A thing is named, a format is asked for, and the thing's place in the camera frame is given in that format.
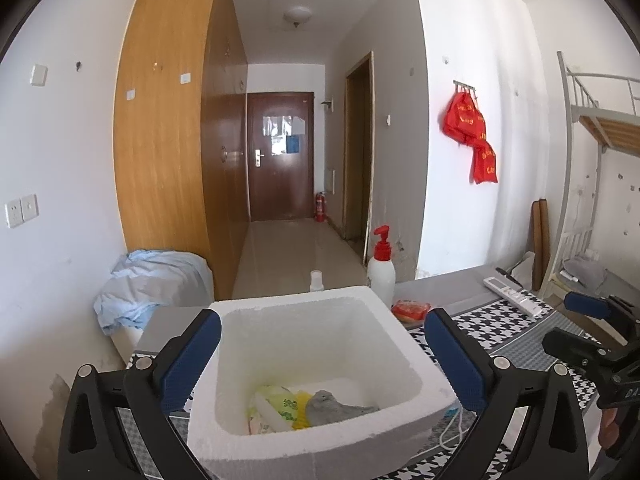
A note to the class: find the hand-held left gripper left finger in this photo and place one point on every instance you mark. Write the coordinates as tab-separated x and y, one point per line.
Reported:
192	360

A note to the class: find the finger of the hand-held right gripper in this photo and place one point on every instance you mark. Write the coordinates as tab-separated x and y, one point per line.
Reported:
585	302
575	347

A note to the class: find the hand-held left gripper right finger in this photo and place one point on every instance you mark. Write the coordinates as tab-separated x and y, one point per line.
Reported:
457	360

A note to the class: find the yellow-green printed packet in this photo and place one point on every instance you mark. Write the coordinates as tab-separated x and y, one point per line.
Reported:
280	405

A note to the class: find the white foam box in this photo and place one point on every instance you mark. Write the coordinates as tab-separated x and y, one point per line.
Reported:
240	455

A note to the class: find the grey soft cloth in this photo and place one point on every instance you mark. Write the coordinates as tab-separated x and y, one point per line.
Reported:
330	407

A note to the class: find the person's right hand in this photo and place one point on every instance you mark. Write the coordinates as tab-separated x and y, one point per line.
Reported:
611	430

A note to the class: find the grey pillow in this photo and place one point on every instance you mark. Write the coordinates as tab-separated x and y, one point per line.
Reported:
587	275

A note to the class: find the houndstooth table cloth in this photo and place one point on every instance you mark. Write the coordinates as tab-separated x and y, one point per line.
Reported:
515	342

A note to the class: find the red packet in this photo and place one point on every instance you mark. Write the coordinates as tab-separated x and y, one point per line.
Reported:
411	310

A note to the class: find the white remote control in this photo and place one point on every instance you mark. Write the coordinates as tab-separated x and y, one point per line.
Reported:
515	296

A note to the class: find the brown wooden boards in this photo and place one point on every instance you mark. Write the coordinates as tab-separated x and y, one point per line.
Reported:
540	240

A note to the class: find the light blue bedding pile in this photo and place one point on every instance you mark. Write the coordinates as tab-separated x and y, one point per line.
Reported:
150	285

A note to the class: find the white pump bottle red cap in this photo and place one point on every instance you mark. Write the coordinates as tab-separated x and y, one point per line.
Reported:
381	280

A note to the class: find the yellow ridged pad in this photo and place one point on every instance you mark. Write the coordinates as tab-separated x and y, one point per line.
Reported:
301	417

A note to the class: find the red tote bag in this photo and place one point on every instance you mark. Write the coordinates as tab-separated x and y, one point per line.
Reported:
484	165
457	115
475	130

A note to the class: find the metal bunk bed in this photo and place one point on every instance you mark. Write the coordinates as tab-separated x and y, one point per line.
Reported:
615	129

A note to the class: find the dark brown entry door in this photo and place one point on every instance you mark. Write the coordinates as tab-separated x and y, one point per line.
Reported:
280	185

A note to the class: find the red fire extinguisher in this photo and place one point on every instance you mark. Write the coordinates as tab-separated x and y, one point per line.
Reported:
320	207

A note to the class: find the wooden wardrobe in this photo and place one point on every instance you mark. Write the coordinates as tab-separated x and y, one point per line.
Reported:
165	160

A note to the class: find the blue paper door notice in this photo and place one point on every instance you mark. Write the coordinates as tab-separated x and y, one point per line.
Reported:
294	144

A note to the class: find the ceiling lamp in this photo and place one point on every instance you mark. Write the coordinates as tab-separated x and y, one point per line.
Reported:
297	15

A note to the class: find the white wall switch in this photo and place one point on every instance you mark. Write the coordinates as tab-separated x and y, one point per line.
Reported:
30	207

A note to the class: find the wooden doorway frame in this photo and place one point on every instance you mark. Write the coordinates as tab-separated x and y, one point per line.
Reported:
370	150

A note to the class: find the white wall socket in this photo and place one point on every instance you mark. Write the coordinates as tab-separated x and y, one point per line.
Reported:
14	214

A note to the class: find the wall hook rack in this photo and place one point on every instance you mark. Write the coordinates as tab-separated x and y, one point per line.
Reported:
465	85

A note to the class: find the white wall plate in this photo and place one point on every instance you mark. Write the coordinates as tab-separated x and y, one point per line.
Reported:
38	75

